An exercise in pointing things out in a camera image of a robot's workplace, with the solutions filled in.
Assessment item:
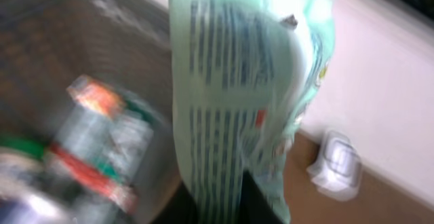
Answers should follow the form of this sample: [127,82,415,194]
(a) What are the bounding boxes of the grey plastic mesh basket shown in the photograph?
[1,0,180,223]

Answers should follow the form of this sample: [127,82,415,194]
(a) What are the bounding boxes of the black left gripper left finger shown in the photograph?
[151,183,198,224]

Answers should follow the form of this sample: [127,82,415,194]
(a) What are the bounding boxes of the green lid cream jar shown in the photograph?
[1,134,77,224]

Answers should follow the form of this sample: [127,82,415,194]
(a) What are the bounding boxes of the mint green wipes pack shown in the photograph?
[168,0,335,223]

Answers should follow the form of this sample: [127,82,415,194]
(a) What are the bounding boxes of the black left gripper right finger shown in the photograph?
[239,171,283,224]

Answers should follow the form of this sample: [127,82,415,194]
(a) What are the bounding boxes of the red white tube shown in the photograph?
[50,75,137,213]

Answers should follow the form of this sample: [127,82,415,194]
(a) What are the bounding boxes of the white barcode scanner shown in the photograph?
[307,130,363,202]

